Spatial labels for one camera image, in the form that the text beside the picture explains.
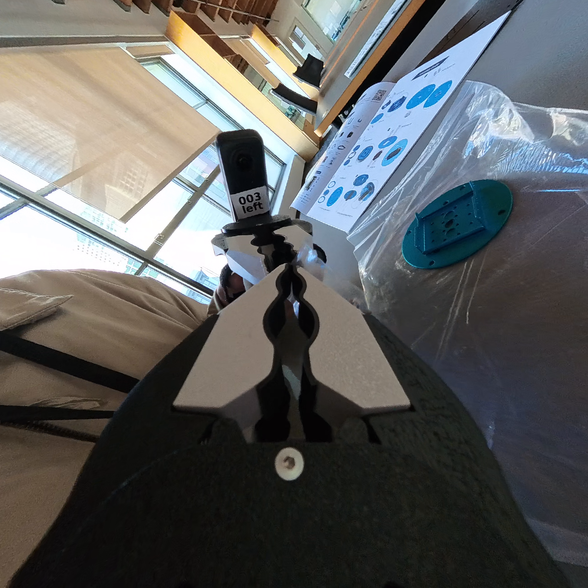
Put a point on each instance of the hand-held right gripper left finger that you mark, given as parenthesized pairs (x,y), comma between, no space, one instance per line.
(225,363)

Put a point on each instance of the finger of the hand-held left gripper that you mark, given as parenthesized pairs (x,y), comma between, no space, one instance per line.
(298,241)
(243,262)

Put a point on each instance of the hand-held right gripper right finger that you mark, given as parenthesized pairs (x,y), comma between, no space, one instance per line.
(358,363)

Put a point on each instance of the small labelled clear zip bag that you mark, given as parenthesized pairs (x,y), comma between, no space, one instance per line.
(314,264)

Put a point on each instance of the clear plastic bag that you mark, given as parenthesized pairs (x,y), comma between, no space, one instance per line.
(528,321)

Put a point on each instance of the blue perforated round metal plate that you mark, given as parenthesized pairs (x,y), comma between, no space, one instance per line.
(491,216)

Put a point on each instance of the grey office desk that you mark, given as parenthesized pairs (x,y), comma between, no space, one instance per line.
(386,59)

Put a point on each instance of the person's left hand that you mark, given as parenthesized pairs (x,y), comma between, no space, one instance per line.
(232,291)

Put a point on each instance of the black office chair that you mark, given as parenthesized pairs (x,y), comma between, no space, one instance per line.
(294,96)
(310,69)

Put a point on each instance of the assembly guide booklet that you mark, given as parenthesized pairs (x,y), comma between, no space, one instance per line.
(413,138)

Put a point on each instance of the beige roller blind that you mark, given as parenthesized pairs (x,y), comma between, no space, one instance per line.
(92,115)

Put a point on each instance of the large glass window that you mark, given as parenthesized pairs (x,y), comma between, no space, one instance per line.
(69,239)

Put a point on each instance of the printed paper sheet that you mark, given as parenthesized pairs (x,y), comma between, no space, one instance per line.
(376,36)

